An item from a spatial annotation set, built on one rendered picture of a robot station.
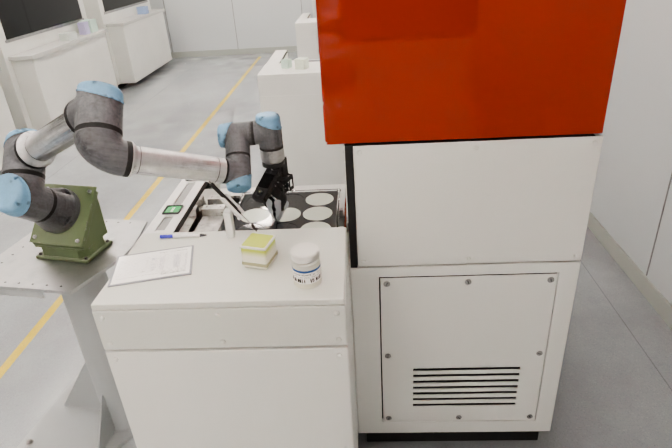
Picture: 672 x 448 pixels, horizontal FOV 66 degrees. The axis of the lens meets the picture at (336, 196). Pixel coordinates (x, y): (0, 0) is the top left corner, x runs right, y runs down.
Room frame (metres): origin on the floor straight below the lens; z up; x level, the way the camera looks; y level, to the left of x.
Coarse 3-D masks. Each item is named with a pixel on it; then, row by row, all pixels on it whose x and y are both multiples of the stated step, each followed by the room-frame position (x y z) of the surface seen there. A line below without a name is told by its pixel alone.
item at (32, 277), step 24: (24, 240) 1.64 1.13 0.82; (120, 240) 1.59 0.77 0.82; (0, 264) 1.48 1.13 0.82; (24, 264) 1.47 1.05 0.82; (48, 264) 1.46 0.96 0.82; (72, 264) 1.45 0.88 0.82; (96, 264) 1.44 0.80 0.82; (0, 288) 1.35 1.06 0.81; (24, 288) 1.33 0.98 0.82; (48, 288) 1.32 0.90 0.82; (72, 288) 1.31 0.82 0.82
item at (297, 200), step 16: (288, 192) 1.73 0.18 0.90; (304, 192) 1.72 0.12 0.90; (320, 192) 1.71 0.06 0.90; (336, 192) 1.71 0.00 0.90; (256, 208) 1.62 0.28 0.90; (304, 208) 1.59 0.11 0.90; (336, 208) 1.58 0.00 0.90; (240, 224) 1.51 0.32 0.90; (256, 224) 1.50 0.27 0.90; (272, 224) 1.49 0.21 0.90; (288, 224) 1.49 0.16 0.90; (304, 224) 1.48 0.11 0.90
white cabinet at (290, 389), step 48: (144, 384) 1.02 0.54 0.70; (192, 384) 1.01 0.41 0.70; (240, 384) 1.01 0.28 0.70; (288, 384) 1.00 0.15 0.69; (336, 384) 0.99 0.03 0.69; (144, 432) 1.02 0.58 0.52; (192, 432) 1.02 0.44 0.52; (240, 432) 1.01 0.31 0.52; (288, 432) 1.00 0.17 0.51; (336, 432) 0.99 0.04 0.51
